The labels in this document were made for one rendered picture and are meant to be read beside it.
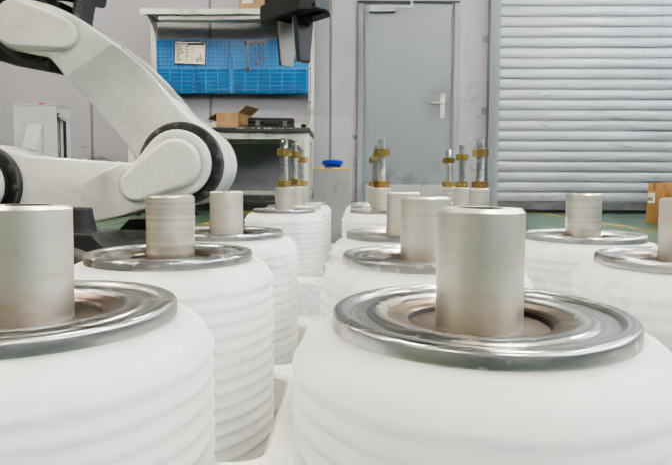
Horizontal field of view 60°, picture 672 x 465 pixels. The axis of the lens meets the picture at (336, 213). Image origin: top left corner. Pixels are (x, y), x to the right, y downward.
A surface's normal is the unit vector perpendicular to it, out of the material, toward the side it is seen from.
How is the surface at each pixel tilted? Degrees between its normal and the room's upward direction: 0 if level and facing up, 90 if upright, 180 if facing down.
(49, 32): 90
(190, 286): 57
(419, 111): 90
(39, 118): 90
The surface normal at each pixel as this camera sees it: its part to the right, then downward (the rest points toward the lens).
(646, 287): -0.64, -0.51
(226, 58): -0.02, 0.05
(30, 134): -0.02, -0.33
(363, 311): 0.07, -1.00
